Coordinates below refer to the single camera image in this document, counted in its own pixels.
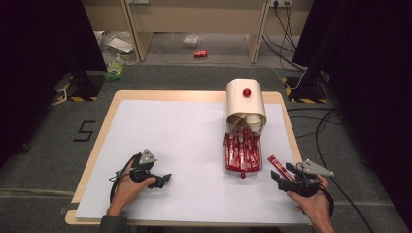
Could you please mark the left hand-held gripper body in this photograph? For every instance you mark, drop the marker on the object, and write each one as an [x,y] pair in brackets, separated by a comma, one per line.
[142,168]

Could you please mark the brown paper item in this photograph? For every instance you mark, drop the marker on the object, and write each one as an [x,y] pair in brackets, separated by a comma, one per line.
[234,121]

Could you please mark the green plastic bag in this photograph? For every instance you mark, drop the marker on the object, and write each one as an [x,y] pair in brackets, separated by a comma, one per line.
[115,69]

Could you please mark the cream storage box red knob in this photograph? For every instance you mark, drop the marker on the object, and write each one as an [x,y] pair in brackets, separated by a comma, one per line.
[246,103]

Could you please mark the black stand base hazard tape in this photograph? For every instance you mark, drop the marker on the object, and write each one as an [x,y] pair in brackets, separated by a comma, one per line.
[304,90]
[81,87]

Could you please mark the white cup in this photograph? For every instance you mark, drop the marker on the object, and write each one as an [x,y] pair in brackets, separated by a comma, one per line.
[254,119]

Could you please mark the person's left hand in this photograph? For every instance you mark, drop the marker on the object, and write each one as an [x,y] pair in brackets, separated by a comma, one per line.
[124,191]

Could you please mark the white plastic wrapper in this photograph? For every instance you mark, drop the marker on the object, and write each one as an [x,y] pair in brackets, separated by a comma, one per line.
[120,44]

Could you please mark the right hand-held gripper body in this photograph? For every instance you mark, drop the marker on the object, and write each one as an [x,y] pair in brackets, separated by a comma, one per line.
[306,186]

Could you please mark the black curtain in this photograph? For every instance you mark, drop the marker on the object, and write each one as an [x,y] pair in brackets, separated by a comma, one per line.
[39,64]
[372,81]

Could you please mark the row of red packets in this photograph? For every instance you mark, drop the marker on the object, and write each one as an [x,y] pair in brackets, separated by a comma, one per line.
[241,152]

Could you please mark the white table mat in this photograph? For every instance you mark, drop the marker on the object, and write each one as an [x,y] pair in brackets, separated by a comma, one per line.
[181,145]

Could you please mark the clear plastic container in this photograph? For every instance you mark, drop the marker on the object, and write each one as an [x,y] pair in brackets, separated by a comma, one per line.
[191,40]

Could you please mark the person's right hand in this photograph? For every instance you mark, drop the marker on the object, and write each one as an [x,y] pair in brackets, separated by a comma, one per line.
[317,210]

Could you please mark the red can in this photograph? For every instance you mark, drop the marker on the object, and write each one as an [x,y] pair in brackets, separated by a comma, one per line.
[200,54]

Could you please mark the white wall socket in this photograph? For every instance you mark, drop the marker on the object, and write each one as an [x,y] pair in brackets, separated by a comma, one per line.
[280,2]

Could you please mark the single red stick sachet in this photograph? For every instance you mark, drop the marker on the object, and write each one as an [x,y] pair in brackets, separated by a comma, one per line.
[275,160]

